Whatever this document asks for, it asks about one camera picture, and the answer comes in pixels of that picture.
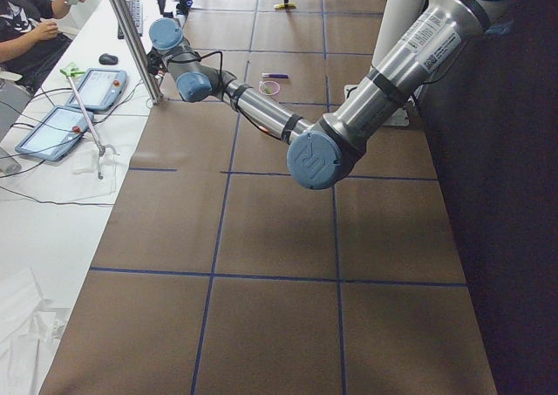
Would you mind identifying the yellow highlighter pen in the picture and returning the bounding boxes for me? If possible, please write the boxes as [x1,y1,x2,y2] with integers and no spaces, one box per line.
[274,3,296,10]

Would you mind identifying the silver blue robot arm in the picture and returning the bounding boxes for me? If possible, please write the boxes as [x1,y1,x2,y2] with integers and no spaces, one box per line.
[148,0,520,189]

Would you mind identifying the purple highlighter pen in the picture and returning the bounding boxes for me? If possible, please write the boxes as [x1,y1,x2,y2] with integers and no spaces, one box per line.
[261,72,289,79]

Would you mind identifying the black keyboard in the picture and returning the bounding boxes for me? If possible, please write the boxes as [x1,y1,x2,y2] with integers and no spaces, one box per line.
[126,0,144,37]

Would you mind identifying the black computer mouse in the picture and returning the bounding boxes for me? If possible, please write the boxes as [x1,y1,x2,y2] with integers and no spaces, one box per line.
[99,53,119,65]

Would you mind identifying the far blue teach pendant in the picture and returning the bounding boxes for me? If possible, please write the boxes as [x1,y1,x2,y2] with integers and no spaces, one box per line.
[71,68,127,112]

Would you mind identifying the blue teach pendant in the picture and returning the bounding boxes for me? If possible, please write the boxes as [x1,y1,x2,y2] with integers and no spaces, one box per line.
[15,106,89,162]
[71,68,127,112]

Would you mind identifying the grey reacher grabber tool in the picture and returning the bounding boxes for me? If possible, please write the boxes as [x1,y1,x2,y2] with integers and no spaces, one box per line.
[60,62,117,180]

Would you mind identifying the seated person in black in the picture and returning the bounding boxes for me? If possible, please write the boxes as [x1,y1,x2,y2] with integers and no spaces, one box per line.
[1,0,87,94]

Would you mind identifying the near blue teach pendant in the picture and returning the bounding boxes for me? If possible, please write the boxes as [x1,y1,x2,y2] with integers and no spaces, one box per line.
[15,106,89,162]

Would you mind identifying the crumpled white tissue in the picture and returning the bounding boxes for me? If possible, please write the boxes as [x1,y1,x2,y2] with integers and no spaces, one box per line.
[29,311,67,342]

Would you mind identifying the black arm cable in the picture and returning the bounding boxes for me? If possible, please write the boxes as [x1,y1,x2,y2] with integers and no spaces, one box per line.
[147,49,245,121]

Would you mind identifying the aluminium frame post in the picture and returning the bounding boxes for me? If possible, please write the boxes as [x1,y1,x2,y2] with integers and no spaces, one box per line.
[109,0,163,105]

